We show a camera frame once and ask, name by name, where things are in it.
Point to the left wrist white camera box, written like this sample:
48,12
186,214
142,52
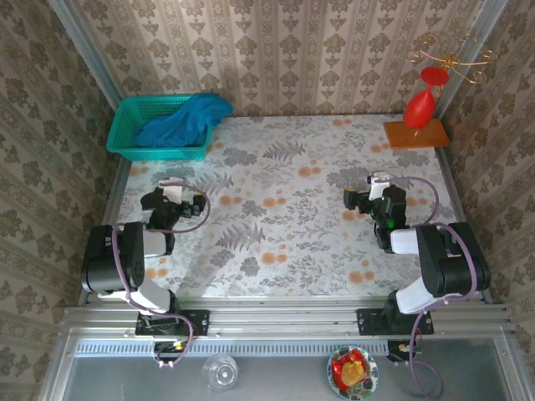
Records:
172,192

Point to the blue t-shirt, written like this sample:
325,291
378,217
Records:
184,121

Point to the black controller board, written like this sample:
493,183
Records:
167,346
395,348

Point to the teal plastic basket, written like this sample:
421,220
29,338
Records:
121,140

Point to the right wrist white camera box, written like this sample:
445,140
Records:
378,186

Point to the floral tablecloth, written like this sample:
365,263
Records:
292,250

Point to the orange wooden board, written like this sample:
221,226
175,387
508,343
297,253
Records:
418,141

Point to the aluminium frame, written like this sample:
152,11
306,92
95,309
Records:
284,321

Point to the red snack wrapper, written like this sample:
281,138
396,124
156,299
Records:
337,367

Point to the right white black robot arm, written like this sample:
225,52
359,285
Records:
455,263

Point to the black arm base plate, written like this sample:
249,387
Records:
196,323
368,321

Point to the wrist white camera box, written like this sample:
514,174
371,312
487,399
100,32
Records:
172,192
378,186

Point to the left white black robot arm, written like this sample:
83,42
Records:
104,259

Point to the patterned plate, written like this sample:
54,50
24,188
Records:
372,376

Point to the clear glass bowl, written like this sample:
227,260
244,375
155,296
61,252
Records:
219,376

